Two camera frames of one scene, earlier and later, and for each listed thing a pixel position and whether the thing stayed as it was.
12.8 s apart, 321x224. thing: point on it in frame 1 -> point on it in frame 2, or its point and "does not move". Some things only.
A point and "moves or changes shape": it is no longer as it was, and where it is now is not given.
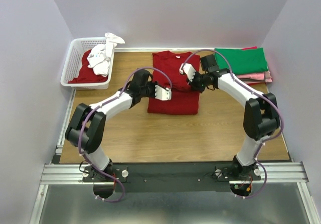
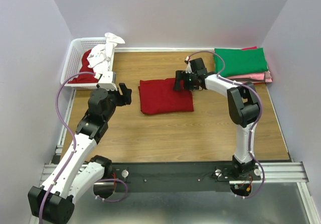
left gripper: (153, 84) -> (124, 99)
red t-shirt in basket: (87, 74) does not move
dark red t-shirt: (166, 67) moves or changes shape
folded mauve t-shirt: (267, 80) does not move
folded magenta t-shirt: (252, 47) does not move
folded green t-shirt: (242, 61) does not move
